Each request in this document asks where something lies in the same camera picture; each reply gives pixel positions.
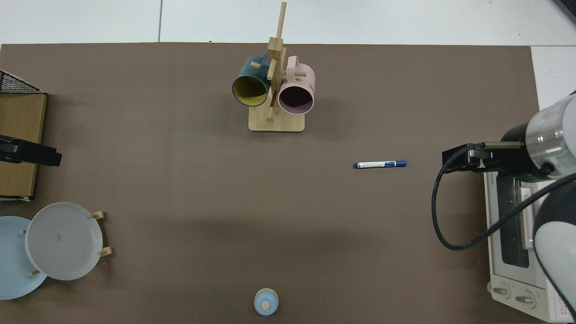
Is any blue and white marker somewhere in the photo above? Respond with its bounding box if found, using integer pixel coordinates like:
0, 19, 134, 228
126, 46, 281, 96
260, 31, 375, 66
353, 160, 408, 170

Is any grey plate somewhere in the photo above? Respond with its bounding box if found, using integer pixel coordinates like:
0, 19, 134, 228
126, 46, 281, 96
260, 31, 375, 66
24, 202, 104, 281

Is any pale toaster oven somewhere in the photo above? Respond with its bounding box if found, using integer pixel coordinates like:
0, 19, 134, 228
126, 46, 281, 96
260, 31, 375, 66
483, 173, 576, 324

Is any light blue plate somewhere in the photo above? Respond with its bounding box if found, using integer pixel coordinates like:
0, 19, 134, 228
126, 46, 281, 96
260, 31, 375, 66
0, 216, 48, 300

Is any wooden plate rack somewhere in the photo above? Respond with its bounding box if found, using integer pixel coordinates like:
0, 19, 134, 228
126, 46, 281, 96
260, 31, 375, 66
20, 210, 113, 276

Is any dark grey panel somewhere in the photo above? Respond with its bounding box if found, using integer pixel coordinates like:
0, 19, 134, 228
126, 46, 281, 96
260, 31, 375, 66
555, 0, 576, 24

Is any pink mug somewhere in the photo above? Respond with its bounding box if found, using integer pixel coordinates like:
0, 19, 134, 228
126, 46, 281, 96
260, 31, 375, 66
277, 55, 316, 115

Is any dark teal mug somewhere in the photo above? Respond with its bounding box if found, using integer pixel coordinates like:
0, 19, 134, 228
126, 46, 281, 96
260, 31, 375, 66
231, 55, 272, 108

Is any wooden cup stand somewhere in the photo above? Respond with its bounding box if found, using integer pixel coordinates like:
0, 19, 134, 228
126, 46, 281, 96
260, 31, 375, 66
248, 1, 306, 133

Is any brown table cloth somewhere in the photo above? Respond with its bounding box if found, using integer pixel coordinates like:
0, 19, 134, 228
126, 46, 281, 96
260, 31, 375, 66
0, 42, 541, 324

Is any small blue round bell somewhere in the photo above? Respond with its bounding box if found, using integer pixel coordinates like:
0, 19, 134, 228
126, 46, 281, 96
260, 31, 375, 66
253, 288, 279, 316

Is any wire basket with wooden floor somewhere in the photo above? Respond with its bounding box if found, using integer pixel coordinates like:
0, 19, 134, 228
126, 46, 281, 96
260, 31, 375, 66
0, 71, 48, 202

